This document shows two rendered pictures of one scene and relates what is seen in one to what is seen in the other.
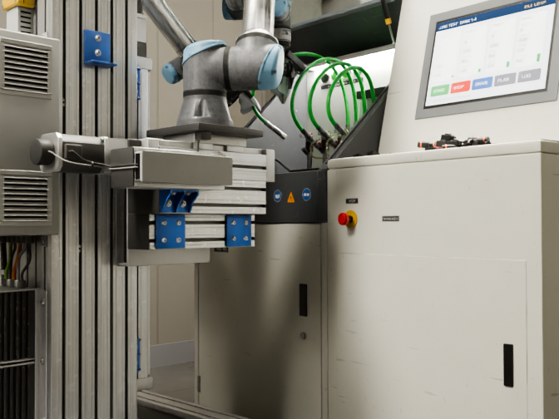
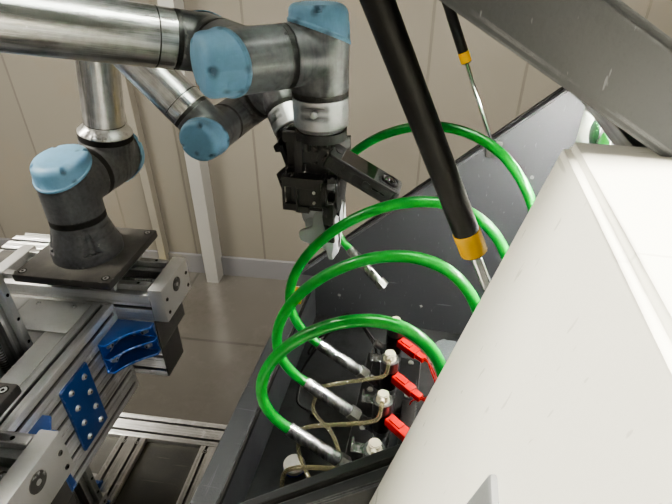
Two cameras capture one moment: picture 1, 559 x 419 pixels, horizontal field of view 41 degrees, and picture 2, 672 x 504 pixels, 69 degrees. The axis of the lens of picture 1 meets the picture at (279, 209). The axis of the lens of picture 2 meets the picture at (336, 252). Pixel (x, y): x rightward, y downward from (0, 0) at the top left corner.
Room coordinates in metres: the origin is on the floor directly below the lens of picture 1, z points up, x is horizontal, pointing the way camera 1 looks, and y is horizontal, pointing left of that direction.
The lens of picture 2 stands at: (2.22, -0.54, 1.64)
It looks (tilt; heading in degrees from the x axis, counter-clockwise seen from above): 33 degrees down; 53
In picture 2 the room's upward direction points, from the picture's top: straight up
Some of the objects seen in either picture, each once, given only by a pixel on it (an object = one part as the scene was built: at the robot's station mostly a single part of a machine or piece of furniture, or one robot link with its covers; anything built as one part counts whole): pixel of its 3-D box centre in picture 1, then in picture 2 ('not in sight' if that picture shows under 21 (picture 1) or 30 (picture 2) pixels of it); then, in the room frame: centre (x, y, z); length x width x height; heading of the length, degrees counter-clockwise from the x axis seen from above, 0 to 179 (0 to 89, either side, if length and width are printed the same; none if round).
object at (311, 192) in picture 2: (279, 59); (316, 168); (2.59, 0.00, 1.36); 0.09 x 0.08 x 0.12; 131
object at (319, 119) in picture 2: (280, 36); (320, 113); (2.59, -0.01, 1.44); 0.08 x 0.08 x 0.05
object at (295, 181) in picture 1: (258, 199); (269, 395); (2.51, 0.07, 0.87); 0.62 x 0.04 x 0.16; 41
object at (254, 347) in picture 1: (254, 325); not in sight; (2.50, 0.08, 0.44); 0.65 x 0.02 x 0.68; 41
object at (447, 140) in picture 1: (456, 142); not in sight; (2.02, -0.48, 1.01); 0.23 x 0.11 x 0.06; 41
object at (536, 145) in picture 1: (445, 158); not in sight; (2.04, -0.46, 0.96); 0.70 x 0.22 x 0.03; 41
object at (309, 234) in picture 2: (282, 89); (318, 237); (2.58, -0.01, 1.25); 0.06 x 0.03 x 0.09; 131
